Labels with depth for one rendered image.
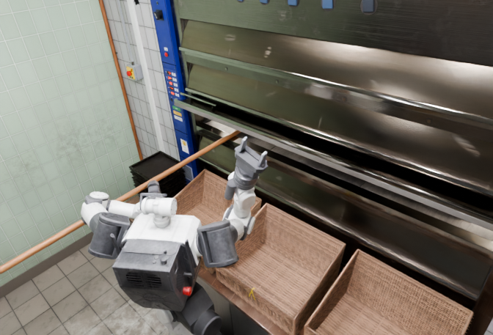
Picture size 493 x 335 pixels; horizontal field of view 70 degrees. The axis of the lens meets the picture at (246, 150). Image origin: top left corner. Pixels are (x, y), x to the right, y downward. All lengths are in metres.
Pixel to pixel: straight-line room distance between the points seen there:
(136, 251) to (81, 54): 1.94
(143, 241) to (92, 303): 1.81
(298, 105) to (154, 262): 1.00
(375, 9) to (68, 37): 2.12
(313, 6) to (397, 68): 0.42
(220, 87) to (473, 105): 1.29
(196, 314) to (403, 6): 1.37
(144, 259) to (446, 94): 1.18
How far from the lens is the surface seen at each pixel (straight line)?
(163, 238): 1.30
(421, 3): 1.40
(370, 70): 1.51
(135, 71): 2.74
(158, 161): 2.66
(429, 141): 1.54
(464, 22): 1.37
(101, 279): 3.21
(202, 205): 2.65
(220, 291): 2.14
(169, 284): 1.25
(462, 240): 1.72
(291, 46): 1.70
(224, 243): 1.26
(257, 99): 1.91
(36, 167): 3.03
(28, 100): 2.86
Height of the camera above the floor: 2.29
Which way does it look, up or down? 32 degrees down
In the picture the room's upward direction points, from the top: 4 degrees counter-clockwise
